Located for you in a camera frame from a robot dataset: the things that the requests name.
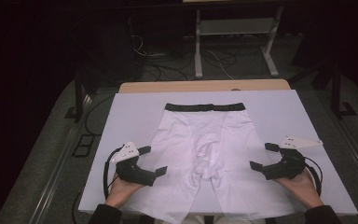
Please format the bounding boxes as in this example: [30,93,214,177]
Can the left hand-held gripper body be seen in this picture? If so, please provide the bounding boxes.
[110,141,157,188]

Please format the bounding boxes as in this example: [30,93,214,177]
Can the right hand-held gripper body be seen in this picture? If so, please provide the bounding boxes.
[262,134,324,181]

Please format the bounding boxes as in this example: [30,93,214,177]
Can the white pants with black waistband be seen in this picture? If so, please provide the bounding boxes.
[122,102,306,224]

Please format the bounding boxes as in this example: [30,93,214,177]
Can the person's left hand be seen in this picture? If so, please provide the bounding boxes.
[105,174,145,208]

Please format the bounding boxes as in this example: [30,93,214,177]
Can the person's right hand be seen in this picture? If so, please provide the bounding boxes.
[273,167,324,210]

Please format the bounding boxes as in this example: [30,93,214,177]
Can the black floor socket plate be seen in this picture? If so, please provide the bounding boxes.
[72,133,96,159]

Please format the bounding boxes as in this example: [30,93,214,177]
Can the black metal stand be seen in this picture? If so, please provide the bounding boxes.
[64,73,91,123]
[330,62,358,119]

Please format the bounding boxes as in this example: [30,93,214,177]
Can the wooden table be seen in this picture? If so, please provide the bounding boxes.
[118,78,292,94]

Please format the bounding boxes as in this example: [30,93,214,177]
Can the white metal stand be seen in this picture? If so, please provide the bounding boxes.
[194,5,285,79]

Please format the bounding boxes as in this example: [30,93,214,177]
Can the right hand-held gripper black cable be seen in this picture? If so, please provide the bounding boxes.
[304,156,324,197]

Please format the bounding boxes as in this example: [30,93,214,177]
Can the black floor cable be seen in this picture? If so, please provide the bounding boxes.
[84,94,116,136]

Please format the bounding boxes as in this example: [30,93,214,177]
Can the tangle of black floor cables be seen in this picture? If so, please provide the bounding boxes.
[141,52,197,82]

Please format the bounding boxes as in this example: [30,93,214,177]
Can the white floor cable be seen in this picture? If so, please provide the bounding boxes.
[203,49,235,80]

